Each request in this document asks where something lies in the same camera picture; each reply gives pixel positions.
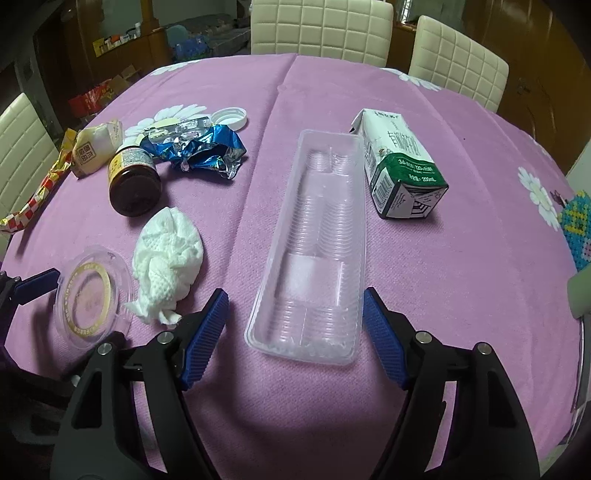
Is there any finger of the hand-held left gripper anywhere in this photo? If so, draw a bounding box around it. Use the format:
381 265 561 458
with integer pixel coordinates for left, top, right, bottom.
65 330 129 386
0 270 62 309

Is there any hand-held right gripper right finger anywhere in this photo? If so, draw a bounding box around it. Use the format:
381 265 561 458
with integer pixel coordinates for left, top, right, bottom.
362 286 541 480

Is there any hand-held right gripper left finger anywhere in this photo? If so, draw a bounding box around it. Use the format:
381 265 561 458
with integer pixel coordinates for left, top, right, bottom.
50 288 230 480

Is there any clear round plastic lid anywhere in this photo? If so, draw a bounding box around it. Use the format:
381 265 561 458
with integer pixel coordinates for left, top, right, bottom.
54 244 136 348

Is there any red and yellow checked wrapper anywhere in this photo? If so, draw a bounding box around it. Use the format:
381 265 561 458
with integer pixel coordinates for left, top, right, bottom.
0 128 77 234

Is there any white tissue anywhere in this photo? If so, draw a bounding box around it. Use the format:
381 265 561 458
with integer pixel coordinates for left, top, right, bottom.
124 207 204 329

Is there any clear plastic tray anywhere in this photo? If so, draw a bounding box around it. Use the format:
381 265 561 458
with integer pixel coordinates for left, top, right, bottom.
244 129 368 368

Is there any brown glass jar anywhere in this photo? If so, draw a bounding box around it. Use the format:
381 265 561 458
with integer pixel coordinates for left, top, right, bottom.
107 144 162 217

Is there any beige snack wrapper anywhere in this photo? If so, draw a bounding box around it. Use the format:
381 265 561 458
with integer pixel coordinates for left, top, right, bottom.
69 119 124 178

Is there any green and white milk carton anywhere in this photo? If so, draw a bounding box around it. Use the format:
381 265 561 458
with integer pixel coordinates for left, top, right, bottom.
349 108 450 220

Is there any blue foil wrapper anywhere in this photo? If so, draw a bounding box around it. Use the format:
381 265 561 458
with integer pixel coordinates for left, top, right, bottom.
140 124 245 182

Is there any silver blister pack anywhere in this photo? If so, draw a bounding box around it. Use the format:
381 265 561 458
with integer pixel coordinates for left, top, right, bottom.
139 116 213 144

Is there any white bottle cap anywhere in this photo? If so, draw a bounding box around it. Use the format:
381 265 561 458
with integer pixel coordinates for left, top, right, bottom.
211 107 247 131

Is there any pink floral tablecloth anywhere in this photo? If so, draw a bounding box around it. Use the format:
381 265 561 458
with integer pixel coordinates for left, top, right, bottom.
0 53 591 480

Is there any cream quilted chair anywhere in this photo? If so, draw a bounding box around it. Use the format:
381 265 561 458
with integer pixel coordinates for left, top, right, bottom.
409 15 510 114
566 138 591 195
0 92 61 217
250 0 394 68

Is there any red bag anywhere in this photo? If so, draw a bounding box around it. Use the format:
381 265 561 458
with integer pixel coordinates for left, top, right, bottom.
69 80 114 116

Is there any pale green object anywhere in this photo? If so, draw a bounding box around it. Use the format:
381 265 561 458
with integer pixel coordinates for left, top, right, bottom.
567 265 591 319

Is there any open cardboard box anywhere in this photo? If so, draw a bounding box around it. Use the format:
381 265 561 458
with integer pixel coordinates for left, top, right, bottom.
111 65 143 93

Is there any colourful beaded item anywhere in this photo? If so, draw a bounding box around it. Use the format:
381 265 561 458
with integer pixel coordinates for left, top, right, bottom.
556 189 591 271

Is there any yellow box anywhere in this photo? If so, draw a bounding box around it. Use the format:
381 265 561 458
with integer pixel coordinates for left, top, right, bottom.
92 33 140 57

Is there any pack of water bottles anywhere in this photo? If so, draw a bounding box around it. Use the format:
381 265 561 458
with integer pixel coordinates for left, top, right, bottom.
173 25 214 61

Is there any grey sofa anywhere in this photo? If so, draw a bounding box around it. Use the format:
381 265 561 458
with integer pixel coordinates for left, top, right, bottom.
171 14 252 61

